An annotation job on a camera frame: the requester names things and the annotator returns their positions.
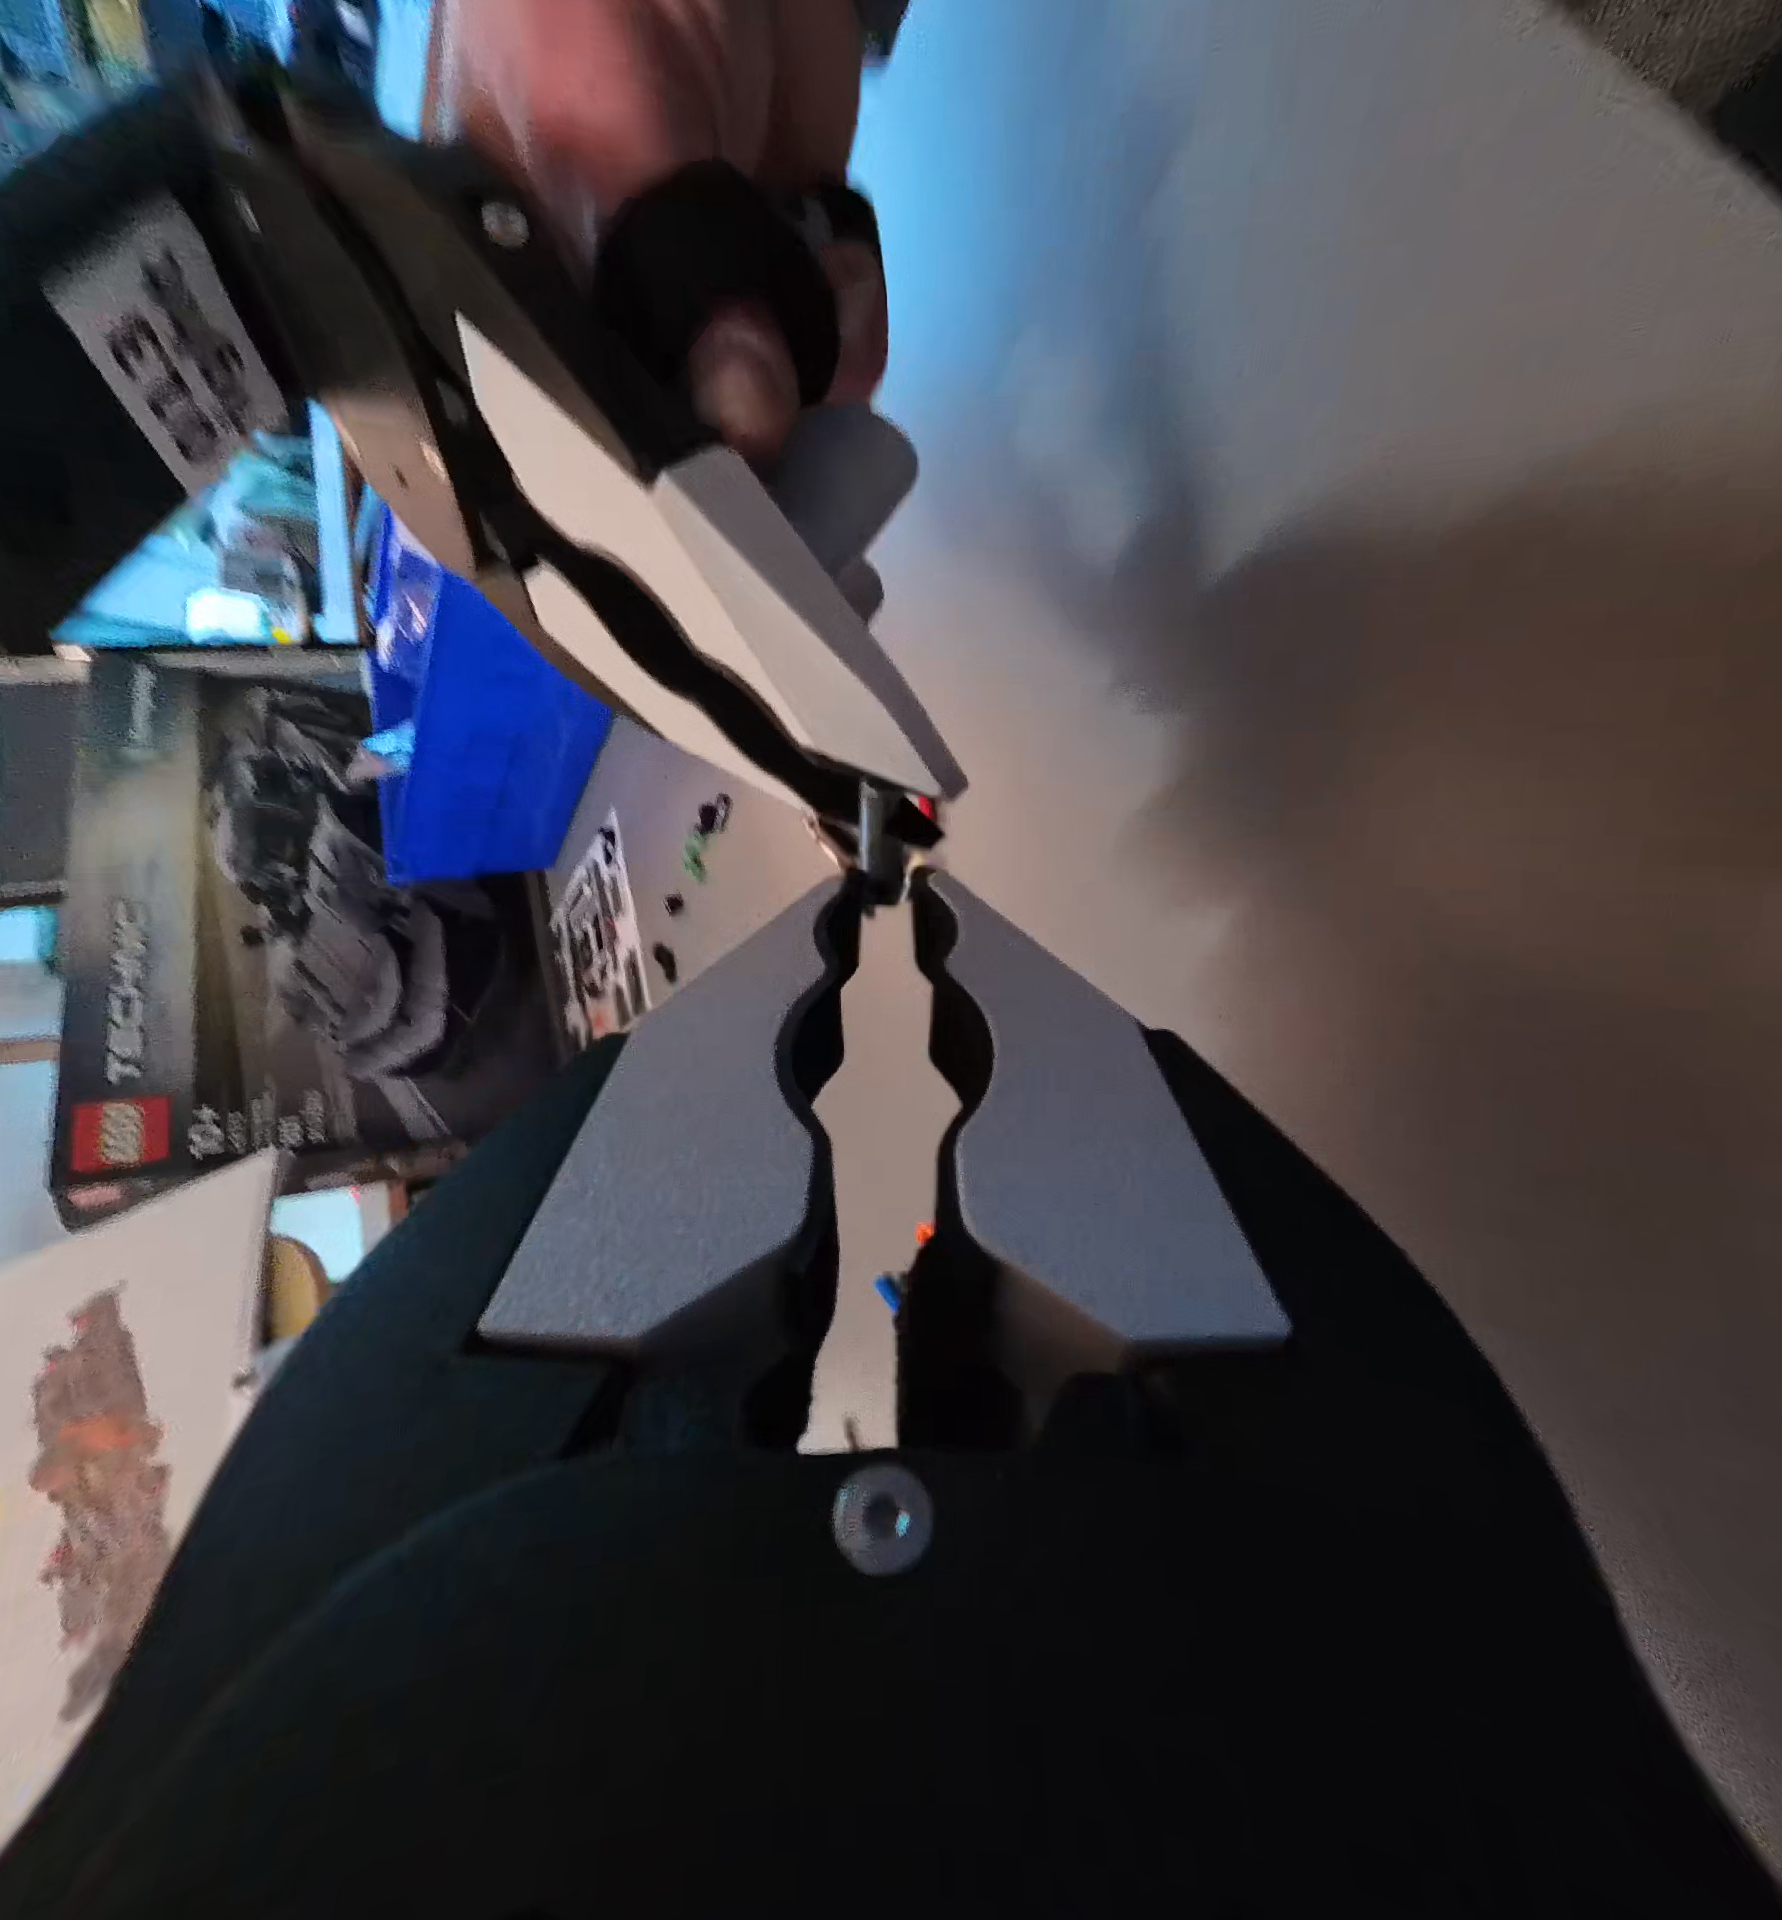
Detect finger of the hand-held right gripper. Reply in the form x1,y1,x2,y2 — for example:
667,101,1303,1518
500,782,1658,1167
453,313,972,806
519,558,854,828

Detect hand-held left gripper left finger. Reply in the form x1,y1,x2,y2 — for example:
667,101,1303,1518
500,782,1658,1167
477,879,862,1453

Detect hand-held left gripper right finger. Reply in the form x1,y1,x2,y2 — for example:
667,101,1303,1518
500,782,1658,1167
903,871,1296,1453

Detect grey lego beam piece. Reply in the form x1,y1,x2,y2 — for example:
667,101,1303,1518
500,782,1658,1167
851,781,912,919

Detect lego instruction booklet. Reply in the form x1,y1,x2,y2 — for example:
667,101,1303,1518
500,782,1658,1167
0,1152,281,1869

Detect lego sticker sheet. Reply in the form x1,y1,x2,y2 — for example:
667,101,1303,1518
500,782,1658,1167
547,810,657,1051

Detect dark lego set box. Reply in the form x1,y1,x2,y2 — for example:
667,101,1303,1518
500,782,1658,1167
48,653,566,1206

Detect person's right hand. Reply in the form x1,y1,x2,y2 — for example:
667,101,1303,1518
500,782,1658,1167
442,0,894,452

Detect blue plastic bin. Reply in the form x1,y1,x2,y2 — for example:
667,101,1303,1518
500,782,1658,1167
364,507,617,889

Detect black monitor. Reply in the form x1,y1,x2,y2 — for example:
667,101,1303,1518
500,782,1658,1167
0,659,92,919

